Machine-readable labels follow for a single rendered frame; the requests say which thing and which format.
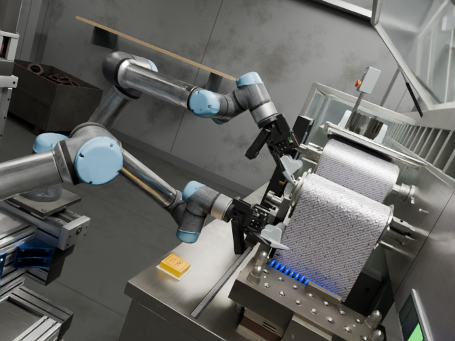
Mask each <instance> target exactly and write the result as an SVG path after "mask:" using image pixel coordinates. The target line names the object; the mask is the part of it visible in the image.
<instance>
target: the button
mask: <svg viewBox="0 0 455 341"><path fill-rule="evenodd" d="M190 265H191V264H190V263H189V262H187V261H185V260H184V259H182V258H180V257H178V256H176V255H175V254H171V255H169V256H168V257H166V258H165V259H164V260H162V261H161V264H160V268H161V269H164V270H165V271H167V272H168V273H170V274H172V275H174V276H176V277H177V278H180V277H181V276H182V275H183V274H184V273H185V272H186V271H188V270H189V268H190Z"/></svg>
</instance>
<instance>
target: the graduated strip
mask: <svg viewBox="0 0 455 341"><path fill-rule="evenodd" d="M252 250H253V248H251V247H250V246H248V247H247V249H246V250H245V251H244V253H243V254H241V255H240V256H239V258H238V259H237V260H236V261H235V263H234V264H233V265H232V266H231V267H230V268H229V269H228V270H227V271H226V273H225V274H224V275H223V276H222V278H221V279H220V280H219V281H218V282H217V283H216V284H215V285H214V287H213V288H212V289H211V290H210V292H209V293H208V294H207V295H206V296H205V297H204V298H203V299H202V301H201V302H200V303H199V304H198V306H197V307H196V308H195V309H194V310H193V311H192V312H191V313H190V316H192V317H193V318H195V319H197V318H198V317H199V316H200V314H201V313H202V312H203V310H205V309H206V307H207V306H208V305H209V303H210V302H211V301H212V299H214V297H215V296H216V295H217V293H218V292H219V291H220V289H222V287H223V286H224V285H225V283H226V282H227V281H228V279H229V278H230V277H231V276H232V275H233V274H234V272H235V271H236V269H237V268H238V267H239V266H240V265H241V264H242V262H243V261H244V260H245V258H246V257H247V256H248V255H249V254H250V253H251V251H252Z"/></svg>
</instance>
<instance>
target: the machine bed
mask: <svg viewBox="0 0 455 341"><path fill-rule="evenodd" d="M268 184H269V181H268V182H267V183H266V184H265V185H263V186H261V187H260V188H259V189H257V190H256V191H254V192H253V193H252V194H250V195H249V196H247V197H246V198H245V199H243V200H244V201H245V202H248V203H249V204H255V203H257V204H259V205H260V203H261V201H262V198H263V196H264V193H265V191H266V189H267V186H268ZM201 232H202V233H201V234H200V235H199V238H198V240H197V242H195V243H193V244H187V243H184V242H182V243H181V244H180V245H178V246H177V247H175V248H174V249H172V250H171V251H170V252H168V253H167V254H165V255H164V256H163V257H161V258H160V259H158V260H157V261H156V262H154V263H153V264H151V265H150V266H149V267H147V268H146V269H144V270H143V271H142V272H140V273H138V274H137V275H136V276H135V277H133V278H132V279H130V280H129V281H128V282H127V285H126V287H125V291H124V294H126V295H128V296H129V297H131V298H132V299H134V300H136V301H137V302H139V303H140V304H142V305H144V306H145V307H147V308H148V309H150V310H151V311H153V312H155V313H156V314H158V315H160V316H161V317H163V318H165V319H166V320H167V321H170V322H171V323H172V324H174V325H176V326H177V327H179V328H181V329H182V330H183V331H185V332H187V333H189V334H190V335H192V336H193V337H195V338H197V339H198V340H200V341H259V340H258V339H256V338H254V337H252V336H251V335H249V334H247V333H246V332H244V331H242V330H241V329H239V328H238V326H239V324H240V322H241V320H242V318H243V317H244V314H243V315H240V314H238V313H236V312H235V310H234V306H235V305H236V304H238V303H237V302H234V301H233V300H231V299H229V298H228V295H229V293H230V290H231V289H232V286H233V284H234V281H235V279H236V278H237V276H238V275H239V274H240V270H241V269H242V268H243V266H244V265H246V264H247V263H248V262H249V260H250V259H251V258H252V257H254V256H255V254H256V251H257V249H258V247H259V244H260V243H259V242H257V245H254V244H252V243H250V242H248V241H246V240H245V238H246V235H245V234H244V241H245V244H246V249H247V247H248V246H250V247H251V248H253V250H252V251H251V253H250V254H249V255H248V256H247V257H246V258H245V260H244V261H243V262H242V264H241V265H240V266H239V267H238V268H237V269H236V271H235V272H234V274H233V275H232V276H231V277H230V278H229V279H228V281H227V282H226V283H225V285H224V286H223V287H222V289H220V291H219V292H218V293H217V295H216V296H215V297H214V299H212V301H211V302H210V303H209V305H208V306H207V307H206V309H205V310H203V312H202V313H201V314H200V316H199V317H198V318H197V319H195V318H193V317H192V316H190V313H191V312H192V311H193V310H194V309H195V308H196V307H197V306H198V304H199V303H200V302H201V301H202V299H203V298H204V297H205V296H206V295H207V294H208V293H209V292H210V290H211V289H212V288H213V287H214V285H215V284H216V283H217V282H218V281H219V280H220V279H221V278H222V276H223V275H224V274H225V273H226V271H227V270H228V269H229V268H230V267H231V266H232V265H233V264H234V263H235V261H236V260H237V259H238V258H239V256H240V255H241V254H237V255H236V254H235V252H234V242H233V235H232V225H231V220H230V222H229V223H226V222H225V221H220V220H219V219H215V220H214V221H212V222H211V223H209V224H208V225H207V226H205V227H203V228H202V231H201ZM171 254H175V255H176V256H178V257H180V258H182V259H184V260H185V261H187V262H189V263H190V264H191V265H190V269H191V271H190V272H189V273H188V274H187V275H186V276H184V277H183V278H182V279H181V280H180V281H178V280H176V279H175V278H173V277H171V276H170V275H168V274H166V273H165V272H163V271H161V270H160V269H157V268H156V267H157V266H158V265H159V264H161V261H162V260H164V259H165V258H166V257H168V256H169V255H171Z"/></svg>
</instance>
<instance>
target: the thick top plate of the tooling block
mask: <svg viewBox="0 0 455 341"><path fill-rule="evenodd" d="M254 261H255V258H254V257H252V258H251V259H250V260H249V262H248V263H247V264H246V266H245V267H244V268H243V270H242V271H241V272H240V274H239V275H238V276H237V278H236V279H235V281H234V284H233V286H232V289H231V290H230V293H229V295H228V298H229V299H231V300H233V301H234V302H237V303H238V304H240V305H242V306H243V307H245V308H247V309H248V310H250V311H252V312H254V313H256V314H257V315H259V316H261V317H262V318H264V319H266V320H268V321H269V322H271V323H273V324H274V325H277V326H278V327H280V328H282V329H283V330H285V331H286V328H287V327H288V324H289V323H290V320H291V319H292V317H293V315H294V316H296V317H298V318H300V319H301V320H303V321H305V322H307V323H308V324H310V325H312V326H314V327H316V328H318V329H319V330H321V331H323V332H324V333H326V334H328V335H330V336H332V340H331V341H365V340H367V339H368V337H369V335H372V333H373V331H375V330H373V329H370V328H369V327H368V326H367V325H366V324H365V323H364V321H365V320H366V319H367V317H365V316H363V315H361V314H359V313H357V312H356V311H354V310H352V309H350V308H348V307H346V306H345V305H343V304H341V303H339V305H338V306H337V305H335V304H333V303H331V302H329V301H327V300H326V299H324V298H322V297H320V296H318V295H317V294H314V293H313V292H310V291H309V290H307V289H306V285H305V284H304V283H301V282H300V281H297V280H296V279H294V278H292V277H290V276H288V275H286V274H284V273H283V272H281V271H279V270H277V269H275V268H273V267H271V266H269V265H267V264H266V265H265V268H264V269H263V272H262V275H261V276H262V278H261V281H260V284H259V285H254V284H251V283H250V282H249V281H248V280H247V276H248V275H249V273H250V271H252V270H253V268H254V267H255V266H254V264H253V262H254ZM378 330H381V331H382V333H383V334H384V340H383V341H387V337H386V331H385V327H384V326H382V325H379V326H378Z"/></svg>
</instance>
